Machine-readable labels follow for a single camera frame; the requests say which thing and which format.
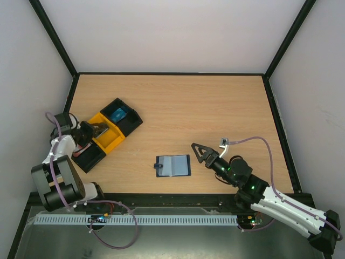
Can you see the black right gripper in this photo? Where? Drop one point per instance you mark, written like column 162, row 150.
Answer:
column 211, row 157

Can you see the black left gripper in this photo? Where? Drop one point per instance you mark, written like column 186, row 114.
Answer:
column 89, row 128

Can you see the blue leather card holder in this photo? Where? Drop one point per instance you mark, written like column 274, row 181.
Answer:
column 172, row 166

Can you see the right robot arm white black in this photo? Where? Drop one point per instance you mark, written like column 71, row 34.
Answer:
column 322, row 229

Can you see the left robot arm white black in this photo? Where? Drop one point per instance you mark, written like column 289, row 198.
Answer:
column 56, row 179

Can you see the white red card in bin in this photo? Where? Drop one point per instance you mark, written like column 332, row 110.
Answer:
column 78, row 151

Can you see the blue credit card in bin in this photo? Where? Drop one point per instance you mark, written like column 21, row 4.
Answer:
column 118, row 115

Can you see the black bin near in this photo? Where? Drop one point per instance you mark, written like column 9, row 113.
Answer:
column 89, row 157

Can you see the black bin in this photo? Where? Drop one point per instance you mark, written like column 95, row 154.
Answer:
column 127, row 125
column 89, row 157

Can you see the yellow bin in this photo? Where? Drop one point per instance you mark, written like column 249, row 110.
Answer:
column 111, row 138

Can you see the black bin far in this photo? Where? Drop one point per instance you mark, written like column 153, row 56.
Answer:
column 127, row 125

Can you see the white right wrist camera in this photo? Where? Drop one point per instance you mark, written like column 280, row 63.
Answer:
column 224, row 144

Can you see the black front mounting rail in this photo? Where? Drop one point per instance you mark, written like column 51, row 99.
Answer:
column 223, row 203

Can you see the light blue slotted cable duct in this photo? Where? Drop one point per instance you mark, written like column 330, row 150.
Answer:
column 141, row 220

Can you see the black aluminium frame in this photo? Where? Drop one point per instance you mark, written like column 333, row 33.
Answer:
column 300, row 18

